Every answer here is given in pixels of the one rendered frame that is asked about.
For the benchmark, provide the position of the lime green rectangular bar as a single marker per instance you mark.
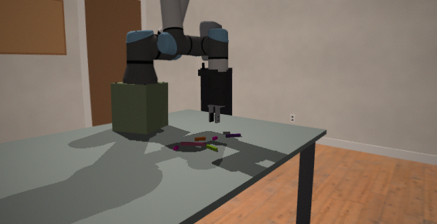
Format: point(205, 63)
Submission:
point(211, 147)

